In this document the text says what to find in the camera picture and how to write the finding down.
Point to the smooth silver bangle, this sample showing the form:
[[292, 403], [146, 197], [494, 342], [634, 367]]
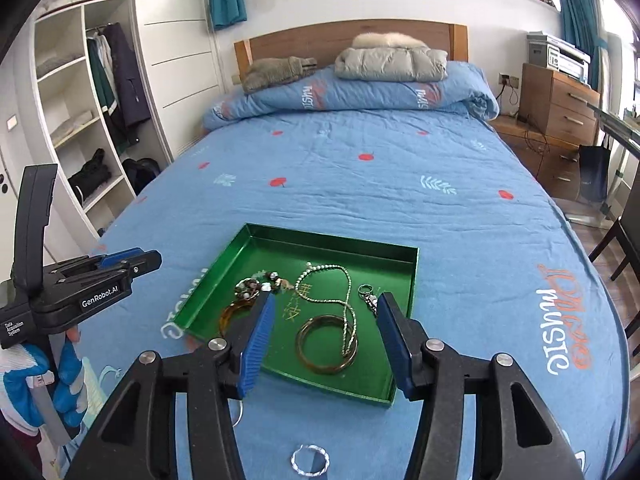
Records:
[[240, 414]]

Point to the glass desk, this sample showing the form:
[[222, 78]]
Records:
[[617, 125]]

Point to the wall outlet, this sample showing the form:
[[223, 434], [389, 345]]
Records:
[[509, 80]]

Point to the grey-brown plush garment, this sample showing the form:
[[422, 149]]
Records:
[[275, 75]]

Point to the dark tote bag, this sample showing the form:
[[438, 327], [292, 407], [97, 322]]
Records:
[[594, 172]]

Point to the white printer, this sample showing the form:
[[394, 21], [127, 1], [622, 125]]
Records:
[[557, 55]]

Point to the blue printed bed sheet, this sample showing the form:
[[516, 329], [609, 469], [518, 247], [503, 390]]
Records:
[[375, 185]]

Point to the long teal curtain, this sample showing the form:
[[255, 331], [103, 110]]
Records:
[[577, 25]]

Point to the folded blue quilt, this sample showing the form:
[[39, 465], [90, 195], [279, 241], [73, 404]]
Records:
[[375, 95]]

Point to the wooden dresser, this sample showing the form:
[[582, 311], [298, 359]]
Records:
[[560, 105]]

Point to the dark brown bangle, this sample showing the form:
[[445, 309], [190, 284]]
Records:
[[325, 370]]

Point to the grey puffer jacket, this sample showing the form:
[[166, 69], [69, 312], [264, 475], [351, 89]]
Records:
[[390, 65]]

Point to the wooden headboard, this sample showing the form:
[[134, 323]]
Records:
[[300, 40]]

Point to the dark wooden chair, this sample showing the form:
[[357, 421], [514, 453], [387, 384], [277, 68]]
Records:
[[625, 240]]

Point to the amber bangle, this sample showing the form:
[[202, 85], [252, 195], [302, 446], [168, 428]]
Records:
[[227, 317]]

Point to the dark hanging coat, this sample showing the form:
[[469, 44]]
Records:
[[127, 75]]

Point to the white wardrobe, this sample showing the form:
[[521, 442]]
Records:
[[175, 60]]

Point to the light switch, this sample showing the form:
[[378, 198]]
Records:
[[12, 121]]

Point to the green and white hanging garment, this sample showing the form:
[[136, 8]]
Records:
[[100, 80]]

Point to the black bag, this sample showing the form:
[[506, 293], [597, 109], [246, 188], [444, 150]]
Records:
[[142, 175]]

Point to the silver pendant charm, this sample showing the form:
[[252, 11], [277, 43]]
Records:
[[371, 302]]

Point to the low wooden nightstand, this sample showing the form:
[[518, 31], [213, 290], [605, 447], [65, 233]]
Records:
[[540, 150]]

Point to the beige fur collar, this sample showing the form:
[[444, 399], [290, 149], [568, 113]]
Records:
[[390, 40]]

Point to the person's left hand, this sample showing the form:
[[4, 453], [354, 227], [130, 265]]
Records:
[[67, 380]]

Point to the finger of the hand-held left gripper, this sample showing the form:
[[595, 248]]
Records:
[[122, 257], [95, 277]]

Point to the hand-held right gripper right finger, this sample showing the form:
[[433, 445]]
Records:
[[395, 347]]

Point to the green tray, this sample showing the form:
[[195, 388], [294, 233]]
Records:
[[280, 255]]

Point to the black folded clothes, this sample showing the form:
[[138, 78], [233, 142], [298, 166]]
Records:
[[90, 175]]

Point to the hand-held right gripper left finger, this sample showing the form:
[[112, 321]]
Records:
[[257, 345]]

